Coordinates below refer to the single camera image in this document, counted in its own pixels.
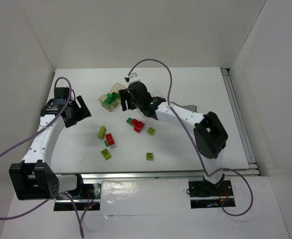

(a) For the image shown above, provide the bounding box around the dark green lego square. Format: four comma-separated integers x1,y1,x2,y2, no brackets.
112,92,120,100

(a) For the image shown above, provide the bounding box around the orange transparent container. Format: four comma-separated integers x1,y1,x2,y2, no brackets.
99,83,126,112

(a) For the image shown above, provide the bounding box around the dark green lego top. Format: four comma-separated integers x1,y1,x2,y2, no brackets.
104,98,113,106

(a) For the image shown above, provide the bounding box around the grey transparent container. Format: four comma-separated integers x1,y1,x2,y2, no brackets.
171,102,197,112

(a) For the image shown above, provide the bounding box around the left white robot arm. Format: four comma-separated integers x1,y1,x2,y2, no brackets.
9,87,91,200

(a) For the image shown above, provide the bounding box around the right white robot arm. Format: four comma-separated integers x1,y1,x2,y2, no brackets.
119,77,228,191

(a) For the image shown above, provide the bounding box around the dark green lego attached red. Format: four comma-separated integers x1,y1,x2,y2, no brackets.
126,118,133,124

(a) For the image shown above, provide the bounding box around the red lego pair centre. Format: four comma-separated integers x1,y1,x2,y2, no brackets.
131,119,145,133

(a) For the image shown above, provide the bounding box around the lime lego long left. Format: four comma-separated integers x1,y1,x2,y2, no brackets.
98,126,107,139

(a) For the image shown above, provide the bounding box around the lime lego lower left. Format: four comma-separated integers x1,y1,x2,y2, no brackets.
101,149,112,160

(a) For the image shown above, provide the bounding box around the lime lego lower centre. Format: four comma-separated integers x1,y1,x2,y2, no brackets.
146,152,154,161

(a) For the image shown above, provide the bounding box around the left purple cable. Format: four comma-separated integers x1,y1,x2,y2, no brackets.
0,77,85,239

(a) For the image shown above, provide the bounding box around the aluminium rail front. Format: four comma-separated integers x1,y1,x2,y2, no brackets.
25,170,261,181

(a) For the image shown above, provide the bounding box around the aluminium rail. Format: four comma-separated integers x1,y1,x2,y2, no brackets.
25,170,261,181
220,68,257,164

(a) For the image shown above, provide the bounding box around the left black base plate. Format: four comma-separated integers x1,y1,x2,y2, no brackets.
53,182,102,212

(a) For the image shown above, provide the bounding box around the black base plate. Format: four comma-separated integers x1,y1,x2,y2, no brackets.
53,182,102,212
186,180,236,209

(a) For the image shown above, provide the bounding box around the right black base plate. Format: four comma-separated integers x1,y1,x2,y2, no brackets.
186,180,236,209

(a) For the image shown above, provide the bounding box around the aluminium rail right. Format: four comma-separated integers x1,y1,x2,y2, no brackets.
220,68,257,164

